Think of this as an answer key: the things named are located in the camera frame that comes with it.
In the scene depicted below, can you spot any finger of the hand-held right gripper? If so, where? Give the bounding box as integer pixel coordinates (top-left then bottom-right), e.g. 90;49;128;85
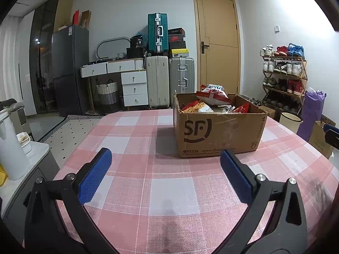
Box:
323;123;339;152

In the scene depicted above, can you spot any wooden shoe rack with shoes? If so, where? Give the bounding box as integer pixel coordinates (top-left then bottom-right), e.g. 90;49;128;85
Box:
260;43;305;113

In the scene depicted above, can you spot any white drawer desk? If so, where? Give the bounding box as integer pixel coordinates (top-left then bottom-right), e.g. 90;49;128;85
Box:
80;58;149;112

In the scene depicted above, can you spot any small brown carton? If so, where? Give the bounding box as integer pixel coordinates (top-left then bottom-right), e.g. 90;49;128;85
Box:
258;105;276;119

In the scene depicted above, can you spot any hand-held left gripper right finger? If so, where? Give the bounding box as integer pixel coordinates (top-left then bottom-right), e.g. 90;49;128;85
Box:
220;149;309;254

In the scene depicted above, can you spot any teal suitcase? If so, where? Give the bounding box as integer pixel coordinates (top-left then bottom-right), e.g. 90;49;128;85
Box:
147;13;169;53

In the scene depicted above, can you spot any grey refrigerator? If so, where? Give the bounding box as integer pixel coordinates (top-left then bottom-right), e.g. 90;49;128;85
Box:
51;24;92;117

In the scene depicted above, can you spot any silver suitcase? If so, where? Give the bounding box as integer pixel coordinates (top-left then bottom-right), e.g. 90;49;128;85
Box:
169;57;196;104

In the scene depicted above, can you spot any black storage box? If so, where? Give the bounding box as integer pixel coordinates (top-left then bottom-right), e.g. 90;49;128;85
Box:
126;47;146;59

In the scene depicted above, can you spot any tan wooden door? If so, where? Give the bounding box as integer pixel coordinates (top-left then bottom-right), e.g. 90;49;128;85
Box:
192;0;241;96

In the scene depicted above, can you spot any dark glass cabinet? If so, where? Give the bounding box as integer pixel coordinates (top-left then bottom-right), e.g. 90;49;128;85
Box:
29;0;63;115

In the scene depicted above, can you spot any brown cardboard box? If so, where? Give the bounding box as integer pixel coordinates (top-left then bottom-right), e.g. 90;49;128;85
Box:
173;91;268;159

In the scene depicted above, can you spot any brown flat cardboard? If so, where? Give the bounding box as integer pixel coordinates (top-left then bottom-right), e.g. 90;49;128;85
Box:
80;10;92;30

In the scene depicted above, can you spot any white curtain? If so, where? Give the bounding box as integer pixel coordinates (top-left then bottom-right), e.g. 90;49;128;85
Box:
0;13;36;117

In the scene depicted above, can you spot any black labelled bag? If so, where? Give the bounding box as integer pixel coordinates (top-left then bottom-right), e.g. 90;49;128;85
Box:
130;35;144;49

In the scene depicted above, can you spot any cream trash bin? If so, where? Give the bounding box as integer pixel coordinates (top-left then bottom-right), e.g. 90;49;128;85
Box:
279;112;303;133

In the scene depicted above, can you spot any black white dotted rug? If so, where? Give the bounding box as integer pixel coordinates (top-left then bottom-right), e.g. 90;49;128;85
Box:
37;114;106;162

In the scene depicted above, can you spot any printed cardboard carton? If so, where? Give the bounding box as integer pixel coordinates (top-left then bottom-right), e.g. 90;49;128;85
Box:
308;114;336;160

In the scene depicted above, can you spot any white red snack packet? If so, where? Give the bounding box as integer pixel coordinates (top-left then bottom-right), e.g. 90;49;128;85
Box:
196;84;233;106

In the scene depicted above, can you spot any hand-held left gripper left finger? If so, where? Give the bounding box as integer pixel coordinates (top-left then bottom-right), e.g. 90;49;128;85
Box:
24;147;121;254

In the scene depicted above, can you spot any yellow black shoe box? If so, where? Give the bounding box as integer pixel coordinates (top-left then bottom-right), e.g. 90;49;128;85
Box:
169;48;190;58

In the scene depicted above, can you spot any red corn chips bag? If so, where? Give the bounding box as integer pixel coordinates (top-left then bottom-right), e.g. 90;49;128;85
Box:
232;102;251;113

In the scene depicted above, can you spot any white food bowl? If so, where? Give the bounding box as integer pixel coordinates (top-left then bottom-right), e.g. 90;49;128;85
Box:
16;131;33;154

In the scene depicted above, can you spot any grey white side table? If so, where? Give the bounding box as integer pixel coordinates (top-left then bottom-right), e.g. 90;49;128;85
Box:
0;140;61;226

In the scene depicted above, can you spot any yellow object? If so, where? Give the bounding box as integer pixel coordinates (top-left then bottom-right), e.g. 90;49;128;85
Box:
0;163;8;186

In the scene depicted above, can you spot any beige suitcase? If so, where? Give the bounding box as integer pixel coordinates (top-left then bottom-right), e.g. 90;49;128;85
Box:
146;55;170;109

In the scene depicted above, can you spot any woven laundry basket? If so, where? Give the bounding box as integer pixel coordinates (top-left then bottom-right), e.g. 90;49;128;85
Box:
95;79;119;113

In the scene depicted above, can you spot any pink checked tablecloth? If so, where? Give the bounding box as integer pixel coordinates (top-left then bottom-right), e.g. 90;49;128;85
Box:
51;108;337;254

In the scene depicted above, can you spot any orange noodle snack packet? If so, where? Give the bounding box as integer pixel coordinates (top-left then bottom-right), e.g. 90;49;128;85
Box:
181;101;214;114

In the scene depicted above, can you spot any white kettle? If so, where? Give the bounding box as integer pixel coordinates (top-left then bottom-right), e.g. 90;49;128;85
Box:
0;108;30;182

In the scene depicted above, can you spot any purple bag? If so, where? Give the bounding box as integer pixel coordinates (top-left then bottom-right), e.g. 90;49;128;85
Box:
296;87;327;143

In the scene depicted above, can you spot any oval mirror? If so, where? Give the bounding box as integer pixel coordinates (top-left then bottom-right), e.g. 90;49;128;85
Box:
95;37;131;61

